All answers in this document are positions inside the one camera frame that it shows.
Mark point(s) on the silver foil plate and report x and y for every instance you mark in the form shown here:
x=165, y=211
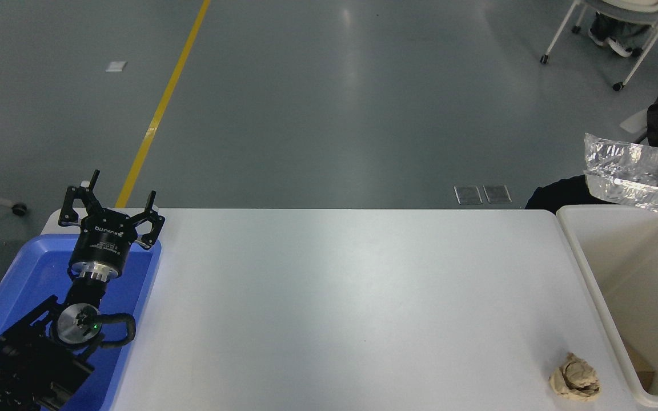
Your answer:
x=643, y=177

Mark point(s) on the blue plastic tray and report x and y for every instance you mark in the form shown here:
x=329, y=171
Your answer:
x=17, y=274

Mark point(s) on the small white floor tag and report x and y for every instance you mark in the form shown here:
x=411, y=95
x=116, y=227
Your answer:
x=116, y=66

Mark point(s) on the crumpled tan paper ball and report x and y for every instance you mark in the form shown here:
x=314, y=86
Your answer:
x=576, y=378

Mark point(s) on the large pale plastic bin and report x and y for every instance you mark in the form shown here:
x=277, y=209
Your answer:
x=649, y=274

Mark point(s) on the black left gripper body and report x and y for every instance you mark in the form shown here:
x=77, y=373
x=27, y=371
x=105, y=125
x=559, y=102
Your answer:
x=103, y=240

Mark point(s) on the grey floor socket cover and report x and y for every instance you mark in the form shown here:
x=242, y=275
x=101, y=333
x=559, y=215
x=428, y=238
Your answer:
x=468, y=194
x=497, y=194

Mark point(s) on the seated person's legs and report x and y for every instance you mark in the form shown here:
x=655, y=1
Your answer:
x=612, y=35

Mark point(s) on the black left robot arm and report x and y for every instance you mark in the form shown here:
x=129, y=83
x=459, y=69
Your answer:
x=32, y=354

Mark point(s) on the white wheeled chair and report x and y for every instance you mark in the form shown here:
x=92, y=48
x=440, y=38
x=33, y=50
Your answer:
x=646, y=11

